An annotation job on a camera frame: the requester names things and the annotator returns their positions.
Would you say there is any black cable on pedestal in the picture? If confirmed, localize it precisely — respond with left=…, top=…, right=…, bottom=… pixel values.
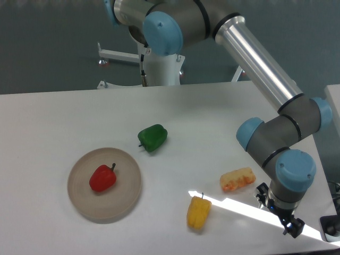
left=140, top=44, right=152, bottom=87

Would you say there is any orange toy bread piece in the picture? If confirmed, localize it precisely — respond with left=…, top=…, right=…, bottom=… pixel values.
left=219, top=167, right=256, bottom=192

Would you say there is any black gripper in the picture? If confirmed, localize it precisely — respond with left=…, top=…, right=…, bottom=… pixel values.
left=255, top=183, right=305, bottom=239

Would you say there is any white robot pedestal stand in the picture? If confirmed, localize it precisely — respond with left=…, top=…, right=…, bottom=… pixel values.
left=97, top=26, right=245, bottom=87

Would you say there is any red toy pepper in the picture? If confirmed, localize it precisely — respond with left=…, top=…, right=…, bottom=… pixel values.
left=89, top=163, right=117, bottom=192

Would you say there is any black device at table edge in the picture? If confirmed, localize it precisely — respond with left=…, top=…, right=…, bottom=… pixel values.
left=320, top=215, right=339, bottom=242

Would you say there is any yellow toy pepper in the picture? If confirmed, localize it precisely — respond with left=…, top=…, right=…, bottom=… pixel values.
left=186, top=193, right=212, bottom=231

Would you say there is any white side table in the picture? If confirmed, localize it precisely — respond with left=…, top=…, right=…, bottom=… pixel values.
left=325, top=84, right=340, bottom=128

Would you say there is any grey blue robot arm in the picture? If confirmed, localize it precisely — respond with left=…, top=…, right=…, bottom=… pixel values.
left=104, top=1, right=333, bottom=237

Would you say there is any green toy pepper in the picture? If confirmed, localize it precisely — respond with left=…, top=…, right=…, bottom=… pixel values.
left=138, top=124, right=168, bottom=152

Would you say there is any beige round plate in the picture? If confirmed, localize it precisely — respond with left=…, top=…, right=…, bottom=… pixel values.
left=67, top=148, right=142, bottom=224

